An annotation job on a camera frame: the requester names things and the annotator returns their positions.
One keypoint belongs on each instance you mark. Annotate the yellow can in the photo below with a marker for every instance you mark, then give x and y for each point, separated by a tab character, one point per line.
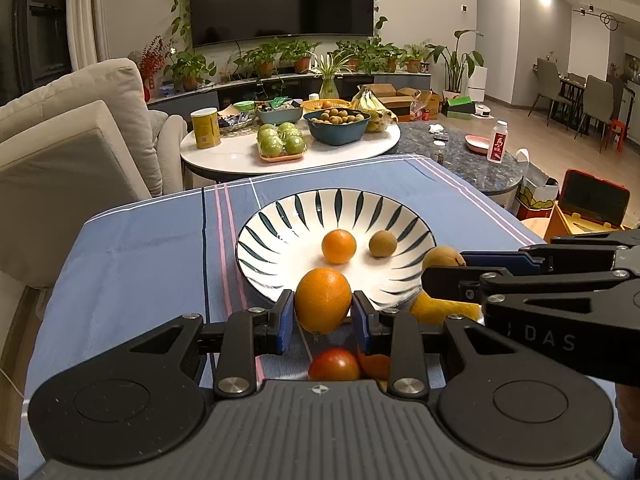
205	130

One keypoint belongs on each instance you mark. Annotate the green vase with plant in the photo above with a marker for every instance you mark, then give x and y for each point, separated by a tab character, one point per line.
328	87

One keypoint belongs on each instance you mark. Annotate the red stool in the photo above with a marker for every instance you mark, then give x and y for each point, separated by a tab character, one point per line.
616	132

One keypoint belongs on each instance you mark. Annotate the blue striped tablecloth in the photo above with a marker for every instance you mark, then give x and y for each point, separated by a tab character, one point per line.
150	260

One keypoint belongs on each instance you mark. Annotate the beige curtain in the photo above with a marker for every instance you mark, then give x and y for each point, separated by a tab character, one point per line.
87	10

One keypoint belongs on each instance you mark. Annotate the glass dish of snacks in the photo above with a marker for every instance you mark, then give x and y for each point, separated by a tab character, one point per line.
235	122

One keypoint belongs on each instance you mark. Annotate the tall leafy potted plant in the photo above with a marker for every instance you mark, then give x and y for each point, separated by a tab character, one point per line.
455	65

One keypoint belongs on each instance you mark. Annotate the dark marble round table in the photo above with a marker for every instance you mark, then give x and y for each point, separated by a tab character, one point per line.
465	170

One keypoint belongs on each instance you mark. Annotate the red round fruit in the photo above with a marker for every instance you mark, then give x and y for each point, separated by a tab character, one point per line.
332	366

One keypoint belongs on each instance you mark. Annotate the white paper bag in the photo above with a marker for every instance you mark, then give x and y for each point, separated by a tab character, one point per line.
535	190

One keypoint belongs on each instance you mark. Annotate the open cardboard box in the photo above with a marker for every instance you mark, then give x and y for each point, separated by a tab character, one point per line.
417	102
377	91

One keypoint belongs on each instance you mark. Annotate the pack of green apples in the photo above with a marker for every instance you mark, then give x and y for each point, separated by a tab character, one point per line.
280	142

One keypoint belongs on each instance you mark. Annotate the white bottle with red label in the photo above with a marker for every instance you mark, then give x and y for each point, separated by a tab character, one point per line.
497	145

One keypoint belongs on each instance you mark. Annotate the small orange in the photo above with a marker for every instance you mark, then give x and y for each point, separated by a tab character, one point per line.
338	246

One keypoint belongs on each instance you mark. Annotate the red flower plant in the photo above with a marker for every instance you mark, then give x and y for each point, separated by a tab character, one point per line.
152	60

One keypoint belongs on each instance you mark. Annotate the white round table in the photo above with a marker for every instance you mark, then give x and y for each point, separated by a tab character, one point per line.
235	157

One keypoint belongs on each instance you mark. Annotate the white air purifier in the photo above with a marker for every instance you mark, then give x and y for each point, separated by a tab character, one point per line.
477	82

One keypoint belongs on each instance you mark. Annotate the rough-skinned mandarin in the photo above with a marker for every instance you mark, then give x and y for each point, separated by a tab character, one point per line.
375	366

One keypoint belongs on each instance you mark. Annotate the small spice jar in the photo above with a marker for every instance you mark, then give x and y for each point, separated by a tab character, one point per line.
438	152

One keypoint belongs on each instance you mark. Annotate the teal plastic basket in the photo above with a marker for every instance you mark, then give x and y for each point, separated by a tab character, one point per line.
277	116

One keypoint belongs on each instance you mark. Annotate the pink dish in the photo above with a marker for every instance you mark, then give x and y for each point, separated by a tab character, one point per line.
476	144

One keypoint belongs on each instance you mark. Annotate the brown kiwi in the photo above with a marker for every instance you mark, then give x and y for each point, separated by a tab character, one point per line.
382	244
442	256

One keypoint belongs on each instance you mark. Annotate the large smooth orange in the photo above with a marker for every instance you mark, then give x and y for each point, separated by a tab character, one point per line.
322	300

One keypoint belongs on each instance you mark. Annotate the striped white ceramic plate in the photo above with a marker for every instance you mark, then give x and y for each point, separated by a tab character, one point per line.
280	240

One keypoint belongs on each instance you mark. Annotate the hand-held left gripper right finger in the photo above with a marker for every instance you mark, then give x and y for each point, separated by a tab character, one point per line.
361	321

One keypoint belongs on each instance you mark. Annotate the green box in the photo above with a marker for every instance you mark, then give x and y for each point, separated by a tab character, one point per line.
460	106

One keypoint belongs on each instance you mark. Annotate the bunch of bananas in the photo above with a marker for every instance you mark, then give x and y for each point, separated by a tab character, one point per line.
372	107

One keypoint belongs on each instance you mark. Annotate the pile of longans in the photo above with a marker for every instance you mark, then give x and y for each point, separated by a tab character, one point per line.
337	117

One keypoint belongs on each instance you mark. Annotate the dark window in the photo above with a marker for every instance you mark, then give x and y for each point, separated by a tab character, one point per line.
35	20

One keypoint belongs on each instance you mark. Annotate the grey dining chair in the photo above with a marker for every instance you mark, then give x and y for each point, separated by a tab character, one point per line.
545	85
595	100

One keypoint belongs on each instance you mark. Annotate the grey television console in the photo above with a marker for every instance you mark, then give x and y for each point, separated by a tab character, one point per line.
240	91

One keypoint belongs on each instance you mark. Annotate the hanging vine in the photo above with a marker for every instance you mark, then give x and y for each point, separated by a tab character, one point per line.
181	5

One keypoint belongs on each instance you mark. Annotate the yellow lemon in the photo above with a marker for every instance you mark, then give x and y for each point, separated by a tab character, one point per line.
435	311

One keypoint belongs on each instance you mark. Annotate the pendant lamp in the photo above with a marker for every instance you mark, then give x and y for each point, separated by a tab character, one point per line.
605	17

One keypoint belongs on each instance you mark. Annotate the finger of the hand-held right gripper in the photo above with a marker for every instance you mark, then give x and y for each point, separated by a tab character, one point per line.
450	282
500	261

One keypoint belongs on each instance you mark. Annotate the dark blue bowl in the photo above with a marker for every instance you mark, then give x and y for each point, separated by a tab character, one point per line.
337	132

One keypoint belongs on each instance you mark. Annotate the beige sofa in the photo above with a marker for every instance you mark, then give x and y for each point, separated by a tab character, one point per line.
75	160

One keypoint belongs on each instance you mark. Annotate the black television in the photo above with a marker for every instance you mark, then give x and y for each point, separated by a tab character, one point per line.
280	0

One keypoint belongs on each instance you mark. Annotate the orange plastic basket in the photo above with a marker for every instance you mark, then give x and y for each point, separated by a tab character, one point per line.
315	106

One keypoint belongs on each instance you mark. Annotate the potted green plant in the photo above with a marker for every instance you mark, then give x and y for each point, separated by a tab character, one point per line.
387	57
414	57
300	55
262	60
190	70

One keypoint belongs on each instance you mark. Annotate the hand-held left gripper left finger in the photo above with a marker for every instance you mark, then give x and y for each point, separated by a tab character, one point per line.
285	321

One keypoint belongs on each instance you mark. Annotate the wooden stool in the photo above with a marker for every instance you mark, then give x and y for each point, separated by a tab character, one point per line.
557	222

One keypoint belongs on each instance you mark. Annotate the red tablet on stand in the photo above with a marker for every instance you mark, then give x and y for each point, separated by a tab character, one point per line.
592	197

